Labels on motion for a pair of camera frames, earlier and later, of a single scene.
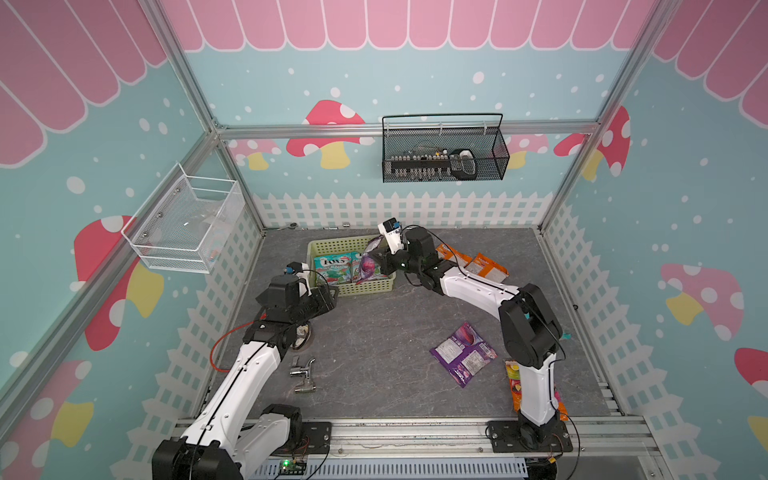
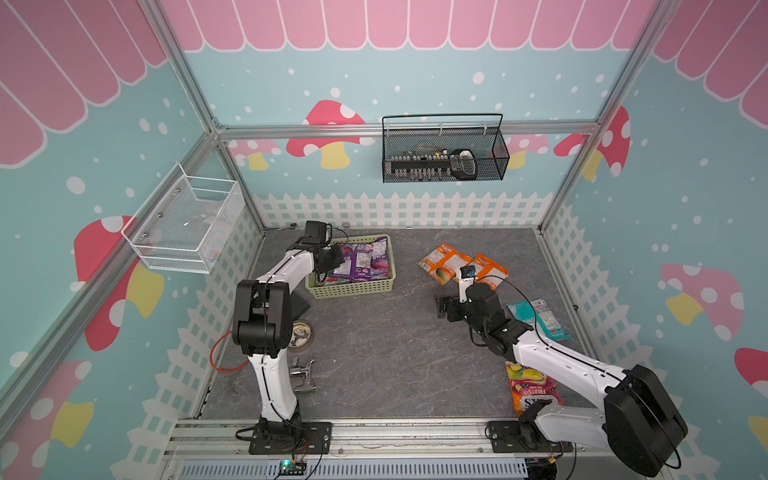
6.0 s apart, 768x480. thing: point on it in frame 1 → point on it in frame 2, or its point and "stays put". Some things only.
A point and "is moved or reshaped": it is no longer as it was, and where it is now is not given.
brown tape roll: (304, 335) stays put
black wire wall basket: (443, 147) stays put
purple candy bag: (464, 354) → (347, 271)
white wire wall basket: (183, 221) stays put
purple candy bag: (368, 264) is moved or reshaped
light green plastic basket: (339, 245) stays put
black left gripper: (323, 298) → (337, 258)
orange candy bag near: (482, 265) stays put
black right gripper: (385, 262) → (451, 314)
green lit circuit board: (292, 467) stays put
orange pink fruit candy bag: (513, 368) stays put
